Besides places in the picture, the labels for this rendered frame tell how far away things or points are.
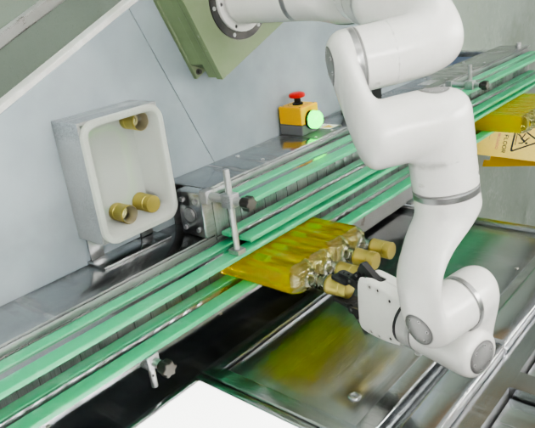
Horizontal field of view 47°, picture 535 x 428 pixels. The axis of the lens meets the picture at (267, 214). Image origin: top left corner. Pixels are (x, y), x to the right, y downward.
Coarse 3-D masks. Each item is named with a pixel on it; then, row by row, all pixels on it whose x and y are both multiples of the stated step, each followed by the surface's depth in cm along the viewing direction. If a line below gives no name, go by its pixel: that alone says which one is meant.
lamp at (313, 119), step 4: (308, 112) 148; (312, 112) 147; (316, 112) 147; (320, 112) 148; (308, 116) 147; (312, 116) 146; (316, 116) 146; (320, 116) 147; (308, 120) 147; (312, 120) 146; (316, 120) 147; (320, 120) 147; (308, 124) 148; (312, 124) 147; (316, 124) 147; (320, 124) 148; (312, 128) 149
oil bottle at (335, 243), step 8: (288, 232) 127; (296, 232) 126; (304, 232) 126; (312, 232) 125; (320, 232) 125; (328, 232) 124; (296, 240) 124; (304, 240) 123; (312, 240) 122; (320, 240) 121; (328, 240) 120; (336, 240) 120; (344, 240) 121; (328, 248) 119; (336, 248) 119; (344, 248) 120; (336, 256) 119
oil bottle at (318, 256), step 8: (280, 240) 124; (288, 240) 124; (272, 248) 121; (280, 248) 120; (288, 248) 120; (296, 248) 120; (304, 248) 119; (312, 248) 119; (320, 248) 118; (304, 256) 116; (312, 256) 116; (320, 256) 116; (328, 256) 116; (320, 264) 115; (320, 272) 115
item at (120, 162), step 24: (96, 120) 102; (96, 144) 111; (120, 144) 115; (144, 144) 117; (96, 168) 112; (120, 168) 116; (144, 168) 119; (168, 168) 116; (96, 192) 104; (120, 192) 117; (144, 192) 121; (168, 192) 118; (144, 216) 117; (168, 216) 117; (120, 240) 110
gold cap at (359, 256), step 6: (354, 252) 117; (360, 252) 117; (366, 252) 116; (372, 252) 116; (354, 258) 117; (360, 258) 116; (366, 258) 116; (372, 258) 115; (378, 258) 116; (354, 264) 118; (372, 264) 115; (378, 264) 117
